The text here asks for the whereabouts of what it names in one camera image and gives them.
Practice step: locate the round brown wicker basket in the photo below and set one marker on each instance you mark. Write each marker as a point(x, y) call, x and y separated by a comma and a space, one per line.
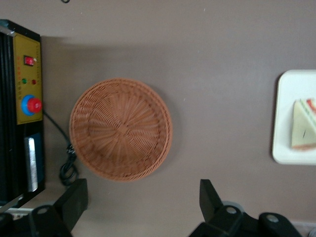
point(121, 129)

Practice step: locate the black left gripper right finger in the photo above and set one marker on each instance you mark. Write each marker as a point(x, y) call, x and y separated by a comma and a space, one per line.
point(209, 202)

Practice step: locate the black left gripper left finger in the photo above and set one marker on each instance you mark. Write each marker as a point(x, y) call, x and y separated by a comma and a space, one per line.
point(74, 200)

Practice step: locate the cream plastic tray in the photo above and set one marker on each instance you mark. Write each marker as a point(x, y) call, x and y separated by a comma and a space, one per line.
point(284, 111)

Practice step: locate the triangular sandwich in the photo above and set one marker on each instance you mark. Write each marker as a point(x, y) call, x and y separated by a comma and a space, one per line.
point(302, 126)

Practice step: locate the black machine with yellow panel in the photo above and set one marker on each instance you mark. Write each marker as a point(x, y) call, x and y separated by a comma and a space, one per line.
point(14, 148)

